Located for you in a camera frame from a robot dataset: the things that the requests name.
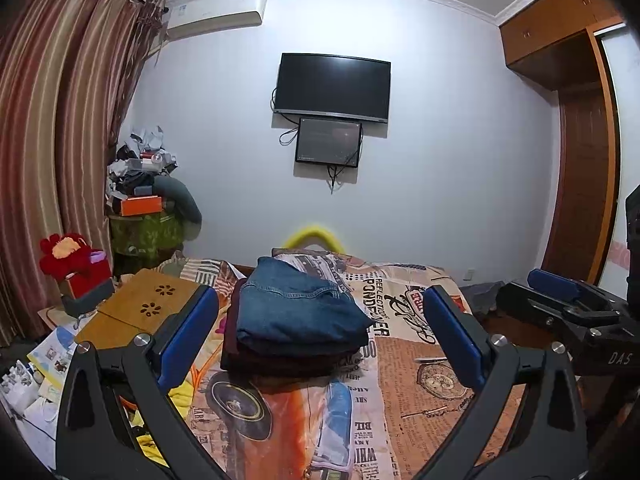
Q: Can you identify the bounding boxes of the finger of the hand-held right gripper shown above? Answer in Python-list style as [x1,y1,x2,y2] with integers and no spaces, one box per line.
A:
[496,282,623,333]
[527,268,608,306]

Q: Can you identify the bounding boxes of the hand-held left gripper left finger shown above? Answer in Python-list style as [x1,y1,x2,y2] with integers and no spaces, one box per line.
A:
[55,284,221,480]

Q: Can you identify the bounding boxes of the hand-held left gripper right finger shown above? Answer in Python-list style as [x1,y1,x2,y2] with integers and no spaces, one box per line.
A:
[415,285,588,480]

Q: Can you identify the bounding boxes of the blue denim jeans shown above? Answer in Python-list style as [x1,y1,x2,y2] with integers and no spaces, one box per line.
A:
[235,256,375,347]

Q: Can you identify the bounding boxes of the dark folded clothes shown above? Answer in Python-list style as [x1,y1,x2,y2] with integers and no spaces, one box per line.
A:
[220,277,378,379]

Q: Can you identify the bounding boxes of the grey bag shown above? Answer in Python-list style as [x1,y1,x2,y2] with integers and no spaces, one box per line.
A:
[460,282,506,317]

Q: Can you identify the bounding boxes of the wooden folding table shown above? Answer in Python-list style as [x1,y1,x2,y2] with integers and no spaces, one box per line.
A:
[75,268,213,348]

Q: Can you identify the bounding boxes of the newspaper print bedsheet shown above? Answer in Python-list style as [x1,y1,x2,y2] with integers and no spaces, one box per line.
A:
[160,247,531,480]

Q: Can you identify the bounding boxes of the yellow cloth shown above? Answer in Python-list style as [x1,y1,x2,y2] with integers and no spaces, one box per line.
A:
[132,375,201,461]

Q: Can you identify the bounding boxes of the green cloth covered cabinet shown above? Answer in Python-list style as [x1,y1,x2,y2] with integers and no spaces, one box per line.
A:
[109,210,186,275]

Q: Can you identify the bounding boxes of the dark grey box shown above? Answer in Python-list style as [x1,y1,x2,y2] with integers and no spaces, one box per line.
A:
[61,280,117,319]

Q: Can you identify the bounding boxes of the grey bolster pillow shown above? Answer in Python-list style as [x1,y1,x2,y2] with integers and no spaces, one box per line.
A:
[152,175,203,227]

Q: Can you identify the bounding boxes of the orange box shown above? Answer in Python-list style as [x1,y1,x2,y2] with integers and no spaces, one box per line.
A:
[120,195,164,217]

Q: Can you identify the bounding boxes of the red plush toy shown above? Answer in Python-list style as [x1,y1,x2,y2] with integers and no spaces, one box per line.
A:
[40,232,113,298]

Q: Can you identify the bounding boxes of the yellow hoop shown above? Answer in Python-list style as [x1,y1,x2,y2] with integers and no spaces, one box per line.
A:
[282,224,346,252]

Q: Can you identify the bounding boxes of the wooden wardrobe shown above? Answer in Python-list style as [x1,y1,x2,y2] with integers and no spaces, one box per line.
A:
[498,0,640,287]

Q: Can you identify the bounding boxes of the pile of papers and books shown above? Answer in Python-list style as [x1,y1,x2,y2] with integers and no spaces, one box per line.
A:
[0,322,83,471]

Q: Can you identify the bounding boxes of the pile of clutter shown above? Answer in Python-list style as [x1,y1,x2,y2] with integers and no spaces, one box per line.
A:
[106,126,178,197]

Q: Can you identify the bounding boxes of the striped brown curtain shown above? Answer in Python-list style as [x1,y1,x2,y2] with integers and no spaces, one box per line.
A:
[0,0,166,348]

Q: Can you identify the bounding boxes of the white air conditioner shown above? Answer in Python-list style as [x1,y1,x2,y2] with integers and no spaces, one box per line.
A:
[165,0,268,41]

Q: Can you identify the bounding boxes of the black cable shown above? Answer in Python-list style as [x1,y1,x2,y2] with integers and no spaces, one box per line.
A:
[326,162,347,194]
[271,87,301,147]

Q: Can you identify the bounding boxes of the small black wall monitor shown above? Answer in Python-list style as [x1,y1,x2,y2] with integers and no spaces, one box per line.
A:
[295,117,363,168]

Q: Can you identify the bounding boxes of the black wall television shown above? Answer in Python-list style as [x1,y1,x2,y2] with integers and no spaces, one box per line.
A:
[274,52,392,124]

